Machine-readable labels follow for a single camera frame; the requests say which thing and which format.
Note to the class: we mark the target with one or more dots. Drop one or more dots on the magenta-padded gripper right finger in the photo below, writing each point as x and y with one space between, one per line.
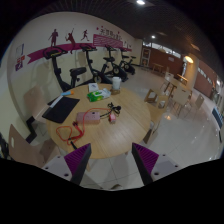
165 165

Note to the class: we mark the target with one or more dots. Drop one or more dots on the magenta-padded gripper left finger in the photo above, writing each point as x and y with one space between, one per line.
58 165

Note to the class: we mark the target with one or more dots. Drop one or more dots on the black mouse pad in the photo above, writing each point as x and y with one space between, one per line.
61 109

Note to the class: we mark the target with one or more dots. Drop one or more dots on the grey slim flat book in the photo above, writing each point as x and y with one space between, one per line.
56 101

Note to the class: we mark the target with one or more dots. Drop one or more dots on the group of wooden tables and chairs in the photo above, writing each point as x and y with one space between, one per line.
181 96

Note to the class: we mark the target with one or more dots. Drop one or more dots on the blue and orange marker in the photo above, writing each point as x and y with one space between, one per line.
66 93

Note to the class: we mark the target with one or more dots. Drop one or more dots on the green wet wipes pack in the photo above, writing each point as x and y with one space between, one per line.
99 95

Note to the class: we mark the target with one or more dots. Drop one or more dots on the small white box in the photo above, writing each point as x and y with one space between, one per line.
93 87

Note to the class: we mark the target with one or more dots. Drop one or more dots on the brown round coaster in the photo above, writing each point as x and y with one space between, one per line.
115 92

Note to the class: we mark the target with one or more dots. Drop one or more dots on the row of black exercise bikes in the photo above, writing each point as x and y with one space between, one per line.
56 71

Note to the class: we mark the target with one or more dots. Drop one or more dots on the white paper cup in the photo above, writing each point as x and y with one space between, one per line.
116 83

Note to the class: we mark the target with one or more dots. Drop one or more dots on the group of ceiling lights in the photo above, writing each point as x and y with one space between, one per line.
140 2

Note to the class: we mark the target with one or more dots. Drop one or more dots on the round glowing wall lamp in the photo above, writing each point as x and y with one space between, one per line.
189 59

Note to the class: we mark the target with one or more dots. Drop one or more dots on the group of small wall posters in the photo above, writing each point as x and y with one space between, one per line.
20 50

